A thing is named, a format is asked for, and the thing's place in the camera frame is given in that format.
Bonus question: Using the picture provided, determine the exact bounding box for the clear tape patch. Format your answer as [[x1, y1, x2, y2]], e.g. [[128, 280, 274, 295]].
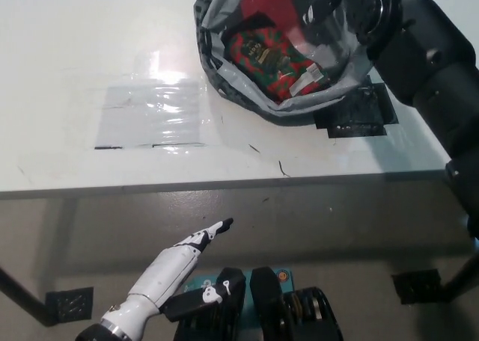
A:
[[93, 81, 207, 150]]

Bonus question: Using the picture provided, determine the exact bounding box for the black floor tape square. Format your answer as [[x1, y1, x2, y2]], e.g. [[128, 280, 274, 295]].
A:
[[391, 268, 442, 305], [45, 286, 94, 324]]

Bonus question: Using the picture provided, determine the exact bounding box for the red flat item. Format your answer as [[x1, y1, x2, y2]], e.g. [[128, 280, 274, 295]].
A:
[[239, 0, 306, 26]]

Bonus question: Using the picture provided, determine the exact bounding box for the black plastic bag grey inside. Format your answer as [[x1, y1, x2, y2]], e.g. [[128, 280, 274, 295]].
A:
[[192, 0, 375, 127]]

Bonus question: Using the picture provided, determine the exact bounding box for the black tape patch on table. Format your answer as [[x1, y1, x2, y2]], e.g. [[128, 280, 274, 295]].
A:
[[312, 75, 400, 139]]

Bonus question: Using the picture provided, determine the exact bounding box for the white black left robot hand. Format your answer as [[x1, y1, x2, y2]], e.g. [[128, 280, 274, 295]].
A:
[[99, 217, 235, 337]]

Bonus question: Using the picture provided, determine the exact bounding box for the red green coffee bean bag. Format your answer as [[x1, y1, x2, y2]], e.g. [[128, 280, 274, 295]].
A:
[[225, 28, 325, 102]]

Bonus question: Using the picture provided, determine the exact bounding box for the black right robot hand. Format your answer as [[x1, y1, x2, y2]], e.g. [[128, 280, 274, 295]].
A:
[[299, 0, 382, 45]]

